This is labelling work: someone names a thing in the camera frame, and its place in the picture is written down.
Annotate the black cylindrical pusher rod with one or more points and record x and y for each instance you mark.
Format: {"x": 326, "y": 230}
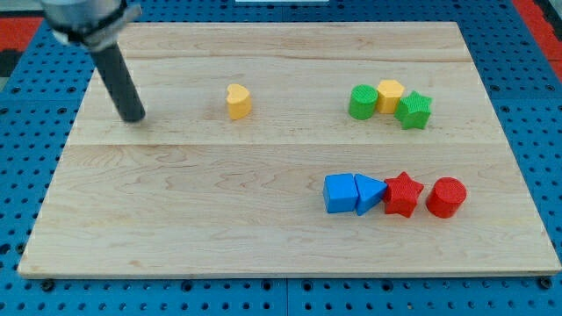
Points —
{"x": 113, "y": 70}

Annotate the yellow heart block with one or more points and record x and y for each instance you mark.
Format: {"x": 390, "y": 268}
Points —
{"x": 239, "y": 103}

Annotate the light wooden board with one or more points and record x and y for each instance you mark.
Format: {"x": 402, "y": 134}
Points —
{"x": 189, "y": 193}

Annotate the green cylinder block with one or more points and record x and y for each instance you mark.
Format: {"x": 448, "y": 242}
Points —
{"x": 362, "y": 102}

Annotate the blue cube block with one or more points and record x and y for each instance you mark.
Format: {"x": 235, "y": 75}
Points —
{"x": 340, "y": 193}

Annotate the yellow hexagon block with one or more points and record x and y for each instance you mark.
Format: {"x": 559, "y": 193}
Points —
{"x": 389, "y": 95}

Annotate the blue triangle block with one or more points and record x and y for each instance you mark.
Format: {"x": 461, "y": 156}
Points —
{"x": 370, "y": 192}

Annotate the green star block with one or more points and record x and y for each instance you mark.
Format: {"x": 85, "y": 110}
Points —
{"x": 414, "y": 111}

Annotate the red star block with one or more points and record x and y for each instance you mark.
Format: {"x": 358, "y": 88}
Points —
{"x": 401, "y": 195}

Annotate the red cylinder block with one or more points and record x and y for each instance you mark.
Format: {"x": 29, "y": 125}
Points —
{"x": 446, "y": 197}

